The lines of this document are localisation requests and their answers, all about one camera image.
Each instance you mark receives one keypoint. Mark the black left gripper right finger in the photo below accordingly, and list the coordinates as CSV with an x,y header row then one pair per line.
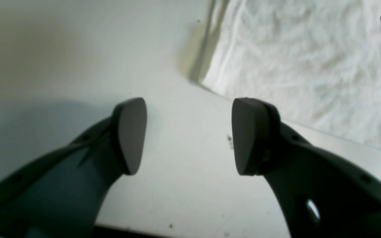
x,y
321,194

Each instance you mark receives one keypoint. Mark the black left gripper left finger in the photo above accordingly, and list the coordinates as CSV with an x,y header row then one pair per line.
x,y
59,195

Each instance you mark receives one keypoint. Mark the white printed T-shirt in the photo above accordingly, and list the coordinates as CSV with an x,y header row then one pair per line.
x,y
317,61

